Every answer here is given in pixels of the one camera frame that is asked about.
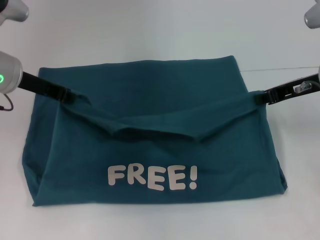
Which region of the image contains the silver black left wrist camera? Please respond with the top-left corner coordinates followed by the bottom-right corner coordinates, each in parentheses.
top-left (0, 0), bottom-right (30, 25)

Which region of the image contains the blue shirt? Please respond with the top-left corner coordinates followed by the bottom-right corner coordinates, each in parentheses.
top-left (21, 54), bottom-right (289, 208)

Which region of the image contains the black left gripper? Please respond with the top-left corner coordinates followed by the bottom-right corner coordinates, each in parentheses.
top-left (19, 71), bottom-right (85, 104)

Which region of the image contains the arm plug cable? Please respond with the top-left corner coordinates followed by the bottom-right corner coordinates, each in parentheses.
top-left (294, 81), bottom-right (314, 94)
top-left (0, 93), bottom-right (15, 112)

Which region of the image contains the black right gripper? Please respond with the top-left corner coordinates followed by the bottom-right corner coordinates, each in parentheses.
top-left (254, 72), bottom-right (320, 105)

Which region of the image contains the left arm plug cable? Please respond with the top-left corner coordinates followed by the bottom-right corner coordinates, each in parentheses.
top-left (0, 93), bottom-right (15, 112)

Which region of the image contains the right arm plug cable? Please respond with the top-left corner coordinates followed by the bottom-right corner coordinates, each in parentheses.
top-left (294, 81), bottom-right (314, 94)

